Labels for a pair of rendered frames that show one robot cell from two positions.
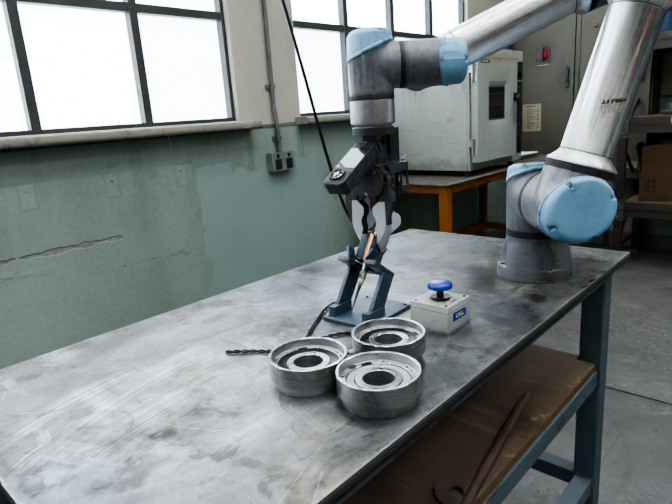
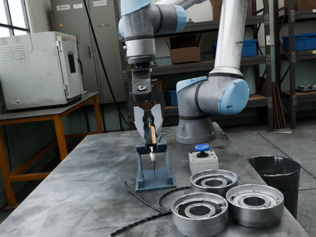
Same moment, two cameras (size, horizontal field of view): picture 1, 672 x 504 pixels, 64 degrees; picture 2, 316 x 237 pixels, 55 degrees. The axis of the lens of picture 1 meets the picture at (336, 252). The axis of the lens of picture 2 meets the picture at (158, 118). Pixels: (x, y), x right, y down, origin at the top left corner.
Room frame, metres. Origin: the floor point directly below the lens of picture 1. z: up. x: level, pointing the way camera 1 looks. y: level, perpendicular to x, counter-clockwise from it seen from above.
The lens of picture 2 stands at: (0.30, 0.44, 1.12)
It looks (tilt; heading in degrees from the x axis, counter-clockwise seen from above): 11 degrees down; 319
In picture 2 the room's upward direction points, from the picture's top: 6 degrees counter-clockwise
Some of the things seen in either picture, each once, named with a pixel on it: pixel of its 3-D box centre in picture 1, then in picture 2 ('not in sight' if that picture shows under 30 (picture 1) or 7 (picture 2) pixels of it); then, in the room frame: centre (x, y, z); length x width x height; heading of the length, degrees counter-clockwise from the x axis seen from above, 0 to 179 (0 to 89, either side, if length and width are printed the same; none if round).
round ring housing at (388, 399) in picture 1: (378, 384); (254, 205); (0.60, -0.04, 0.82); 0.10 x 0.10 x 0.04
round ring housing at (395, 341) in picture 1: (388, 344); (214, 186); (0.71, -0.07, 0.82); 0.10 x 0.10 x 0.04
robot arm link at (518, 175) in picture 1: (538, 193); (193, 95); (1.05, -0.41, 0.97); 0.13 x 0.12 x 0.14; 0
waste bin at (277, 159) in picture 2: not in sight; (270, 198); (1.18, -1.16, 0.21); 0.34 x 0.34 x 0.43
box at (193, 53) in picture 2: not in sight; (184, 49); (3.18, -2.69, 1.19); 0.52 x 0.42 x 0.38; 47
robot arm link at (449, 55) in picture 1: (429, 63); (161, 19); (0.95, -0.18, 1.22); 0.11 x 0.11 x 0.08; 0
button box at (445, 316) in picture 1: (442, 308); (203, 161); (0.83, -0.17, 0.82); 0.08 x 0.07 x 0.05; 137
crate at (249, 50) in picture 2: not in sight; (233, 50); (2.74, -3.18, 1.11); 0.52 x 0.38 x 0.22; 47
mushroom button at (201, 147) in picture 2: (440, 295); (202, 154); (0.82, -0.16, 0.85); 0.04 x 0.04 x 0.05
